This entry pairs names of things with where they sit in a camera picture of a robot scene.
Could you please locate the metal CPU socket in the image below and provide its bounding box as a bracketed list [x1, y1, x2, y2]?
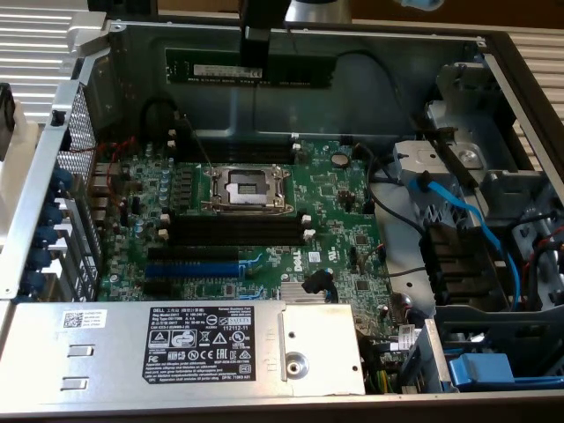
[200, 163, 297, 217]

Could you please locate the green Dell motherboard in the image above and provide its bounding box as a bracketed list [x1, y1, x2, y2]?
[94, 138, 400, 353]

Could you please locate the black plastic bar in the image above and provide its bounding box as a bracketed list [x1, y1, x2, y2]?
[410, 113, 480, 189]

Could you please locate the thin black wire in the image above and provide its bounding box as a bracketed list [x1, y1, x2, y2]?
[352, 143, 427, 234]

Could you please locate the blue card retention clip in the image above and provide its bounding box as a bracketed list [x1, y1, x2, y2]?
[33, 224, 58, 249]
[26, 246, 52, 271]
[41, 200, 65, 225]
[51, 167, 74, 194]
[20, 269, 45, 293]

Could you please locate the short black expansion slot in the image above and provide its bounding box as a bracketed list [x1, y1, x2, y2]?
[143, 280, 174, 296]

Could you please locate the silver power supply unit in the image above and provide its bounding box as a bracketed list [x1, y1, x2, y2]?
[0, 301, 367, 404]

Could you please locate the open grey PC case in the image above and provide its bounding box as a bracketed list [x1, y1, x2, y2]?
[0, 11, 564, 423]

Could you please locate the black looped cable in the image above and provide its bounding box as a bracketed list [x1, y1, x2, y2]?
[139, 97, 182, 145]

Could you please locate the red black twisted wire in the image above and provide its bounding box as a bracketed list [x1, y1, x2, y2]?
[70, 135, 138, 208]

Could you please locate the green RAM stick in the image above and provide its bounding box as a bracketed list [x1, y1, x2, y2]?
[165, 47, 338, 89]

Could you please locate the black SATA plug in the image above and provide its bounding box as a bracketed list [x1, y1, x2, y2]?
[301, 269, 338, 304]

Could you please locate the silver metal disk bay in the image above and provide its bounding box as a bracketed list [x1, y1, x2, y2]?
[391, 61, 564, 309]

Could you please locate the black ribbed plastic bracket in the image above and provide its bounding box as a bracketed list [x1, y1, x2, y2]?
[420, 222, 498, 306]

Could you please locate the silver finned heatsink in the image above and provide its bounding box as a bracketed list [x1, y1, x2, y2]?
[279, 281, 330, 305]

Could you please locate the blue expansion slot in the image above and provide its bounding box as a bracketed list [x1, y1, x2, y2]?
[144, 260, 241, 279]

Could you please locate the thin metal locking lever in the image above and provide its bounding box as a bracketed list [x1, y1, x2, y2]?
[182, 113, 213, 169]

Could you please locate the blue SATA wire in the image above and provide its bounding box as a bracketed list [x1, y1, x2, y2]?
[407, 172, 523, 310]

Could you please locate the blue drive carrier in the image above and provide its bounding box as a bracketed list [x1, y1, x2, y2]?
[447, 352, 564, 392]

